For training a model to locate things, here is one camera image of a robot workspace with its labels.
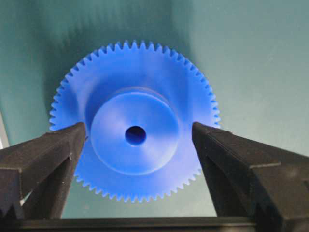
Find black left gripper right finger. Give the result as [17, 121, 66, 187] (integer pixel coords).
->
[192, 122, 309, 232]

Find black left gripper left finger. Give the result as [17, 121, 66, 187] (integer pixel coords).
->
[0, 122, 85, 220]

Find small blue plastic gear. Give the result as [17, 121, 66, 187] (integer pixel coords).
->
[50, 41, 220, 202]

